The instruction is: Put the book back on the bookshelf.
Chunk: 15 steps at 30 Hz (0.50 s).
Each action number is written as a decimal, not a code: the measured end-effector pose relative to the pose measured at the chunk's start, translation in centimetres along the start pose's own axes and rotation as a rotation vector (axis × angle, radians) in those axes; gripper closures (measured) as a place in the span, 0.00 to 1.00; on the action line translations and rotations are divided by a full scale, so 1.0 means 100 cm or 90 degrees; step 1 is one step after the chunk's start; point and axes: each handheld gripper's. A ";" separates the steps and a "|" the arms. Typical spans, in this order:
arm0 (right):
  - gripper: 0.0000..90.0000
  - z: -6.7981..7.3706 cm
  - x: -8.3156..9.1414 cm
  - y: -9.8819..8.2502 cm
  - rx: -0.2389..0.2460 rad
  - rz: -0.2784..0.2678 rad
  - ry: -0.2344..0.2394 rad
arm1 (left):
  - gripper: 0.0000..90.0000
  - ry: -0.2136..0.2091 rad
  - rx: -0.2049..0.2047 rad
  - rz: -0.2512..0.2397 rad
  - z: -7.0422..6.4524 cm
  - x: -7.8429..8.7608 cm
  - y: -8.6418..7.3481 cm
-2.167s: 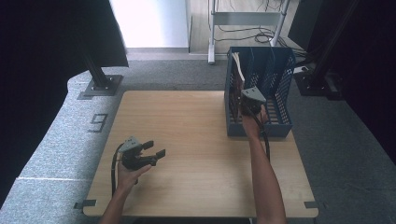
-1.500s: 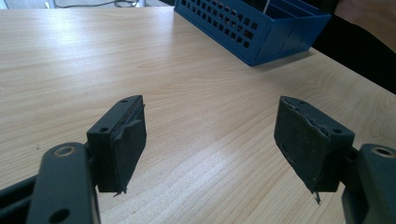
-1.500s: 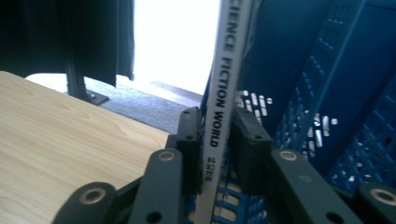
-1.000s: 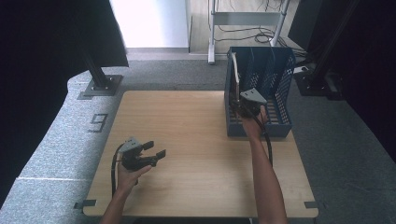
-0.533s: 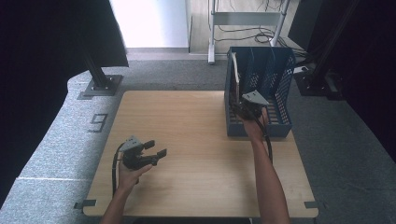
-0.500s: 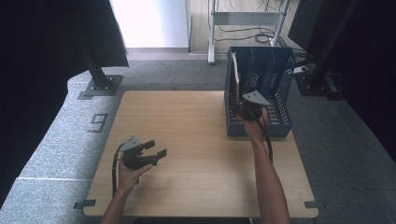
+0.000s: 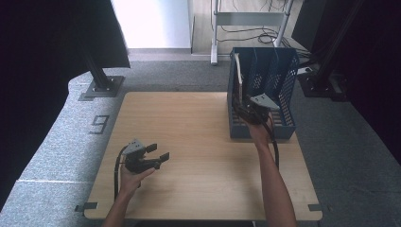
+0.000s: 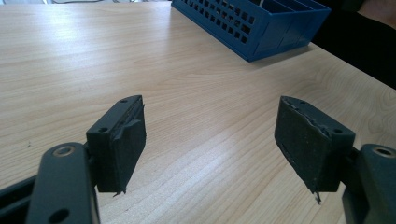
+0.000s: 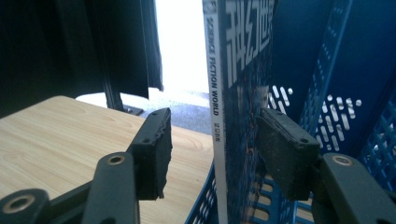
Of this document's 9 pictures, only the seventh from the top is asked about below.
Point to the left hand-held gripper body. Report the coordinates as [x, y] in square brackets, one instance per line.
[137, 160]

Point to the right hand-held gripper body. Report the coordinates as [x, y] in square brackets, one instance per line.
[258, 113]

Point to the purple glossy magazine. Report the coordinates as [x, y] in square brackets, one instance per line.
[239, 72]

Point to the blue plastic file rack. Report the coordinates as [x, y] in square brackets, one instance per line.
[283, 94]

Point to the person's right hand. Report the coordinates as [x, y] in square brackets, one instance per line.
[260, 134]

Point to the person's left hand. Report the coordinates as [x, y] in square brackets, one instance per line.
[134, 181]

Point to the grey tape floor mark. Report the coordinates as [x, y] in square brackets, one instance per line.
[100, 124]

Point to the white power strip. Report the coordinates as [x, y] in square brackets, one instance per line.
[305, 70]

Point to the grey tape strip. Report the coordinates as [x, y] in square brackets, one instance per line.
[85, 206]
[314, 207]

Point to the white metal stand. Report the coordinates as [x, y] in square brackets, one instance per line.
[249, 19]

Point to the white board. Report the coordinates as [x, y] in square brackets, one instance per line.
[151, 22]

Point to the black curtain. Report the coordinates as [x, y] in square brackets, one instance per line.
[372, 63]
[38, 78]

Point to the black post with base plate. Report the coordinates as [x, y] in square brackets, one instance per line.
[102, 83]
[318, 83]

